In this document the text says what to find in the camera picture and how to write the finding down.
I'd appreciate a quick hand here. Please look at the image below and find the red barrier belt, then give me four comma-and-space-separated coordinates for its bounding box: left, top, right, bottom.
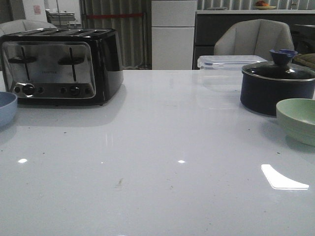
86, 13, 143, 19

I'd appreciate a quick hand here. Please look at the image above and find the beige armchair left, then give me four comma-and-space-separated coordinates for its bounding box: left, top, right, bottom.
0, 19, 56, 36

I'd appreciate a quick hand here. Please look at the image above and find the olive green cushion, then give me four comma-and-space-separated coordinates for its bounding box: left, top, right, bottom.
293, 53, 315, 69

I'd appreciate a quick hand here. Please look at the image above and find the white refrigerator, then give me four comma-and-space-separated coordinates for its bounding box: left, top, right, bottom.
152, 0, 197, 70

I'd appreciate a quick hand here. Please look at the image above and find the fruit plate on counter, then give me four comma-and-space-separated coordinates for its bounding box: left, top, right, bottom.
254, 0, 276, 10

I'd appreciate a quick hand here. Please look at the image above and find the beige armchair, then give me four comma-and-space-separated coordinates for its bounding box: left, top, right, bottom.
0, 19, 56, 36
214, 19, 294, 60

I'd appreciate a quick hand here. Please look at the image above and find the clear plastic food container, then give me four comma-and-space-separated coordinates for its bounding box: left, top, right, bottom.
197, 55, 266, 91

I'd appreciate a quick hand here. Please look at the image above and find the glass pot lid blue knob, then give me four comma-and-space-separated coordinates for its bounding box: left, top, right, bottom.
242, 49, 315, 82

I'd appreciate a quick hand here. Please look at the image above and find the black and chrome toaster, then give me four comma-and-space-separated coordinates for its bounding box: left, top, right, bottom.
0, 28, 124, 106

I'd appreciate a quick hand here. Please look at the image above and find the beige armchair right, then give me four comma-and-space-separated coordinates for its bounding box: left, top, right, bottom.
214, 19, 294, 60

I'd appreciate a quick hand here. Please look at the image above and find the green bowl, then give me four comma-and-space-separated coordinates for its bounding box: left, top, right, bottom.
276, 98, 315, 146

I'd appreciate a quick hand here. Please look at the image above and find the blue bowl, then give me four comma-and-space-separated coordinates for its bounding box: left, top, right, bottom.
0, 91, 18, 127

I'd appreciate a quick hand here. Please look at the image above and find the dark blue pot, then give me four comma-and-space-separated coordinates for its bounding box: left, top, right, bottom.
240, 73, 315, 116

